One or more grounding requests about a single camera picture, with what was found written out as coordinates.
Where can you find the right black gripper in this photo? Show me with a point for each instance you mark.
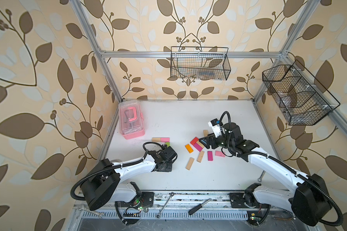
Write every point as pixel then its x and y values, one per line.
pixel 208 138

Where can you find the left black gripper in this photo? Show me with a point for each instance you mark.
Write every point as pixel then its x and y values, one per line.
pixel 170 167

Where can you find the orange block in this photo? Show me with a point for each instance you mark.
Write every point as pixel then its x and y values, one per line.
pixel 189 148

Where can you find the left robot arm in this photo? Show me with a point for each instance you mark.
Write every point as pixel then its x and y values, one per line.
pixel 110 182

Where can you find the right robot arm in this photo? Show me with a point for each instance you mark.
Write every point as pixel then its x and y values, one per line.
pixel 306 196

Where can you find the magenta block right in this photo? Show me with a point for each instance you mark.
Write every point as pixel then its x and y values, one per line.
pixel 210 156

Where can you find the magenta block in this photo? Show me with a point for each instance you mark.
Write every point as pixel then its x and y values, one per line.
pixel 210 156
pixel 198 147

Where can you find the red block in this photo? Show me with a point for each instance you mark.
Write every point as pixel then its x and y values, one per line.
pixel 194 141

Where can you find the magenta block centre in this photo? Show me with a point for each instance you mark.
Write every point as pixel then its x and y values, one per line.
pixel 198 147

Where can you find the silver wrench on table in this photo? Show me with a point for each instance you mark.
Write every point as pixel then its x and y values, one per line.
pixel 261 176

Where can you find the pink plastic storage box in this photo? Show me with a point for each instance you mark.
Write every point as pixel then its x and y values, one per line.
pixel 131 120

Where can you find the silver wrench bottom left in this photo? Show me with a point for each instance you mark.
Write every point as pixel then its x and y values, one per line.
pixel 96 213

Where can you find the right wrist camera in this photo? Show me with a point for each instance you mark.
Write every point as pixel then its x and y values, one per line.
pixel 217 126

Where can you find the silver wrench on rail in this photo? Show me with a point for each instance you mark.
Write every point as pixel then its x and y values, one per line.
pixel 159 214

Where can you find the black handled screwdriver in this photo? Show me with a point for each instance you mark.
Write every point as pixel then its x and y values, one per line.
pixel 199 206

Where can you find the right black wire basket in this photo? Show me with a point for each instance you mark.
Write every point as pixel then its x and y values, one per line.
pixel 302 98

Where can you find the black wire basket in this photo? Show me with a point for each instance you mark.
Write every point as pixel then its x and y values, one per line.
pixel 302 98
pixel 200 63

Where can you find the back black wire basket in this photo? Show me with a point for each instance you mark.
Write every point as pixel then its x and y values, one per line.
pixel 200 63

